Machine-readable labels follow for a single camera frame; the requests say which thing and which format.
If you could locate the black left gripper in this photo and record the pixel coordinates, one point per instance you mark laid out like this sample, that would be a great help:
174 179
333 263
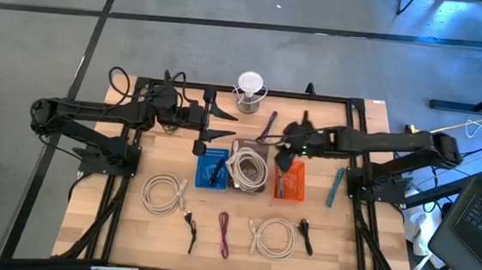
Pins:
191 116

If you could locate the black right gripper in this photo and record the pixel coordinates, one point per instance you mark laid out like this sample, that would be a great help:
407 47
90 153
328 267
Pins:
309 140

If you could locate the grey plastic tray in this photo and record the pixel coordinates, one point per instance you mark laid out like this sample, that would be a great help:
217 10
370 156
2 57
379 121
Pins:
249 142

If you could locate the orange plastic basket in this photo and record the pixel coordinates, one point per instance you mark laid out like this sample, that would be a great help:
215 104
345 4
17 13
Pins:
297 187

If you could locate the blue plastic basket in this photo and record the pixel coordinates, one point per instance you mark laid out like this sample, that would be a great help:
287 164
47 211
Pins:
203 179

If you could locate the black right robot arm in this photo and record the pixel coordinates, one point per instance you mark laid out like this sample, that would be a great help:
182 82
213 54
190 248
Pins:
395 143

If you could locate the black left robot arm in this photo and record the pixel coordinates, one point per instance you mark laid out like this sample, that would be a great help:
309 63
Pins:
96 113

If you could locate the white dome table lamp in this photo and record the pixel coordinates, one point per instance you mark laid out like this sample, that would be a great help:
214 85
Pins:
250 84

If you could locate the yellow power plug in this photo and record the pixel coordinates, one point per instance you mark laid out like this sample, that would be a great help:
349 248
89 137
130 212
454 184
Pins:
413 129

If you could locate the white bag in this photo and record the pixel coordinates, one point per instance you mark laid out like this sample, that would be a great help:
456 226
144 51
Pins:
417 222

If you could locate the black desk foot bar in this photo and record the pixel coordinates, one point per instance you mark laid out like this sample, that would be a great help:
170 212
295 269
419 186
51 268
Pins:
454 105

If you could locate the dark grey laptop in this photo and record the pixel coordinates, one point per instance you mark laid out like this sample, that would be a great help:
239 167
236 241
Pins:
474 231

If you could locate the black aluminium table frame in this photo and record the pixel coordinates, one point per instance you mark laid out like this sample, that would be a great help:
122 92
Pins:
334 98

